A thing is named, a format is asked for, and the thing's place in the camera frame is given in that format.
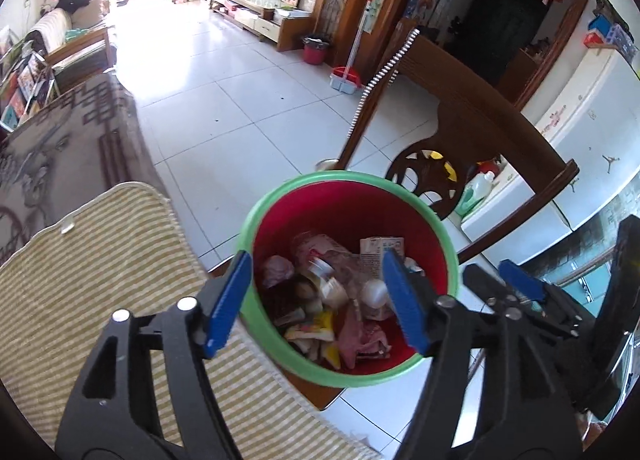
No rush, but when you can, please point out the white refrigerator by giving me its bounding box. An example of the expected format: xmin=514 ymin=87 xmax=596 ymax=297
xmin=461 ymin=47 xmax=640 ymax=267

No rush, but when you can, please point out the grey patterned tablecloth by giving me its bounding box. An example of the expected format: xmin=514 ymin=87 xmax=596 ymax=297
xmin=0 ymin=72 xmax=172 ymax=267

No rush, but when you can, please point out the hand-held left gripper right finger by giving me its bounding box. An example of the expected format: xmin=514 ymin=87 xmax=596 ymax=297
xmin=381 ymin=249 xmax=584 ymax=460

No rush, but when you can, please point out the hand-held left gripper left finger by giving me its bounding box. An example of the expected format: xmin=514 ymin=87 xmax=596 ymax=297
xmin=54 ymin=250 xmax=253 ymax=460

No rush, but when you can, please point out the yellow white packet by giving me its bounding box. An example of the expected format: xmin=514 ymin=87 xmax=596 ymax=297
xmin=284 ymin=309 xmax=342 ymax=367

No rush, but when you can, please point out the red blue dustpan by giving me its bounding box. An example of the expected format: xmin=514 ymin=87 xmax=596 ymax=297
xmin=328 ymin=66 xmax=364 ymax=92

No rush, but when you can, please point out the brown wooden chair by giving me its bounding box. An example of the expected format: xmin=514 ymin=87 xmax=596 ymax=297
xmin=337 ymin=17 xmax=582 ymax=267

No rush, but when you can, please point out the person's right hand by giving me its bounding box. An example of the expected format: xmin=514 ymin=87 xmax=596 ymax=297
xmin=575 ymin=410 xmax=608 ymax=447

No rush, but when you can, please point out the red bin with green rim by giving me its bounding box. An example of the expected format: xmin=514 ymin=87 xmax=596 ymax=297
xmin=235 ymin=171 xmax=460 ymax=389

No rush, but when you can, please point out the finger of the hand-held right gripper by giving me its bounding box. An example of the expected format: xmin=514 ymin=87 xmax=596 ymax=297
xmin=498 ymin=259 xmax=582 ymax=337
xmin=462 ymin=263 xmax=532 ymax=333

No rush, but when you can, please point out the book rack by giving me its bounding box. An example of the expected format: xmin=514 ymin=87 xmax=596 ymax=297
xmin=0 ymin=25 xmax=59 ymax=134

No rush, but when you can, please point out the television cabinet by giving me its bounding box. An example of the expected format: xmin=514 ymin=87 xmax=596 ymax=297
xmin=208 ymin=0 xmax=314 ymax=53

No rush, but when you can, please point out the white handled broom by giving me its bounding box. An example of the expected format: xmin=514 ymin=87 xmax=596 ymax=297
xmin=345 ymin=0 xmax=379 ymax=77

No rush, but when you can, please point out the pink purple wrapper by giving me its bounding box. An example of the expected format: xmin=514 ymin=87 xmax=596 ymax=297
xmin=340 ymin=310 xmax=397 ymax=367

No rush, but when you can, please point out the wooden sofa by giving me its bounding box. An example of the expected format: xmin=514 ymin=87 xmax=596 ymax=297
xmin=27 ymin=7 xmax=117 ymax=87

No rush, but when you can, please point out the patterned paper cup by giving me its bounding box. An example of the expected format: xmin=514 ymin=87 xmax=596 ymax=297
xmin=307 ymin=257 xmax=351 ymax=307

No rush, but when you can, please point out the dark brown wrapper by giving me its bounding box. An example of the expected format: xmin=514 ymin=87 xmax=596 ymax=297
xmin=265 ymin=285 xmax=307 ymax=327

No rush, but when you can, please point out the white torn carton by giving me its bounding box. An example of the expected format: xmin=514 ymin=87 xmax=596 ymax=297
xmin=359 ymin=235 xmax=406 ymax=271

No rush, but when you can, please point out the green white striped mat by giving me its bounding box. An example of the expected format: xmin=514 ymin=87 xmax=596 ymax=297
xmin=0 ymin=181 xmax=382 ymax=460

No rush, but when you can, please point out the green white detergent bottle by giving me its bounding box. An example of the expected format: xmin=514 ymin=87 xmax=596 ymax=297
xmin=454 ymin=170 xmax=499 ymax=219

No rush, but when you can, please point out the red bucket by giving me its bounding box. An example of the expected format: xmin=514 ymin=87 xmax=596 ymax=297
xmin=301 ymin=34 xmax=332 ymax=66

